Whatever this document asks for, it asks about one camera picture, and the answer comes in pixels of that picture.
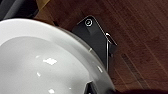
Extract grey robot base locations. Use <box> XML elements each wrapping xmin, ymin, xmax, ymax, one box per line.
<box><xmin>71</xmin><ymin>14</ymin><xmax>118</xmax><ymax>72</ymax></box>

